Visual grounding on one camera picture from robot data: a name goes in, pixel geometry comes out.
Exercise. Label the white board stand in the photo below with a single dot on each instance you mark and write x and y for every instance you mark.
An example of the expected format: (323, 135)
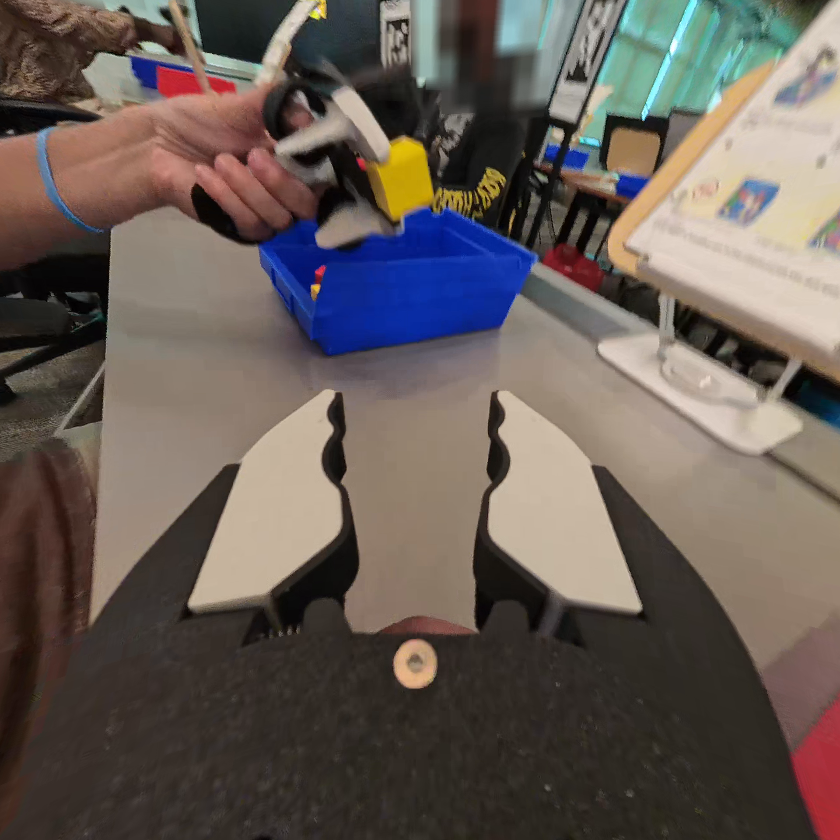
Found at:
(696, 394)

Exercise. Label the grey desk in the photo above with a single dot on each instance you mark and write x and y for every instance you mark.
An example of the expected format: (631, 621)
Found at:
(184, 341)

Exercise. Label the small red plastic bin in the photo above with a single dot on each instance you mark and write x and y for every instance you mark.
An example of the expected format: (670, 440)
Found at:
(194, 82)

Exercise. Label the red bag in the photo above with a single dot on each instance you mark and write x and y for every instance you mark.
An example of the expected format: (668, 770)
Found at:
(574, 269)

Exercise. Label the person's left forearm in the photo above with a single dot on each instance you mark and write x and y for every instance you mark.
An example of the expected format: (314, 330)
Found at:
(79, 190)

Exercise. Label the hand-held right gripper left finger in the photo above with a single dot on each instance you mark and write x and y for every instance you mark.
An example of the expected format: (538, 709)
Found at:
(273, 525)

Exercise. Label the instruction sheet board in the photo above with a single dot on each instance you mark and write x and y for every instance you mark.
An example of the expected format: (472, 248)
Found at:
(748, 184)

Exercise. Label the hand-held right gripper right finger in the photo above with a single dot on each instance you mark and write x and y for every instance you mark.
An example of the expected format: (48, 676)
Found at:
(558, 525)

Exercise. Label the small tag board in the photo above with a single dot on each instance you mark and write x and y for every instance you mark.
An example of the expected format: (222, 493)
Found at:
(394, 33)

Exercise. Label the blue wristband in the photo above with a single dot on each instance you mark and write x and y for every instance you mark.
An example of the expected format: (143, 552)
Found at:
(53, 184)

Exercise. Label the person's left hand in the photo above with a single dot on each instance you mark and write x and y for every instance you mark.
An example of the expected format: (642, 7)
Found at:
(223, 164)

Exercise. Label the person's brown clothing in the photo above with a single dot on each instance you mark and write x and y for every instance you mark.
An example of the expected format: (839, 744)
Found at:
(40, 617)

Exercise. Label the yellow wooden block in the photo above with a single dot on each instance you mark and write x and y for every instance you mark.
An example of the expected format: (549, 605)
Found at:
(400, 177)

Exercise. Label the small blue plastic bin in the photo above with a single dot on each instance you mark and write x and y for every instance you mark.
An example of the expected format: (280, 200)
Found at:
(142, 68)
(567, 158)

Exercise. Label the large tag board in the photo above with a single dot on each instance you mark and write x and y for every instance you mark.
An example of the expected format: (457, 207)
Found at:
(584, 59)

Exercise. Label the black office chair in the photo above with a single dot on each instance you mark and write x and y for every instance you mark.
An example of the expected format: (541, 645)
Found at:
(40, 289)

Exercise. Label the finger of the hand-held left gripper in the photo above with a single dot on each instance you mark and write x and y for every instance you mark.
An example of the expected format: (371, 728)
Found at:
(355, 226)
(335, 131)

